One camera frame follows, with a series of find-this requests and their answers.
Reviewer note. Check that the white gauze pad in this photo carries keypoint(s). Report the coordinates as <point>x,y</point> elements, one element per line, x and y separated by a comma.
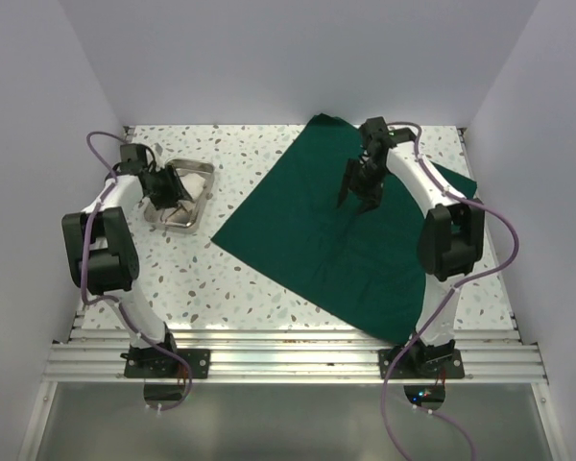
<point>185,206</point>
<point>194,185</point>

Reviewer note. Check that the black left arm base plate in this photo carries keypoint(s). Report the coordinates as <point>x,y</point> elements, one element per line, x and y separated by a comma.
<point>150,364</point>

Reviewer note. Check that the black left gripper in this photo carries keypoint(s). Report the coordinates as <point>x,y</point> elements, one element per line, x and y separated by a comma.
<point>175,190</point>

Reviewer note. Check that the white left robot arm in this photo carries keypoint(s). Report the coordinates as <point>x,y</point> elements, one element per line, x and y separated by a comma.
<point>101,254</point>

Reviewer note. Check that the stainless steel instrument tray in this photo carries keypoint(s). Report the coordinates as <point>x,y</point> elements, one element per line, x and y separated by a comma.
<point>170,219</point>

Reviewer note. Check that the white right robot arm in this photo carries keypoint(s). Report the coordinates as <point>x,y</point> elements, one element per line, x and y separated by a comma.
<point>451,239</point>

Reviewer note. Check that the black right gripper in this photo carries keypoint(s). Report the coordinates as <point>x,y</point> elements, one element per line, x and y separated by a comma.
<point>371,197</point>

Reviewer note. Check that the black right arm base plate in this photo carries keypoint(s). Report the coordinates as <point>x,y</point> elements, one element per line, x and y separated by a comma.
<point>429,362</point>

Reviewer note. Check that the green surgical drape cloth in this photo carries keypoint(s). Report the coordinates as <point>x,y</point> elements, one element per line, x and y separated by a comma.
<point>362,269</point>

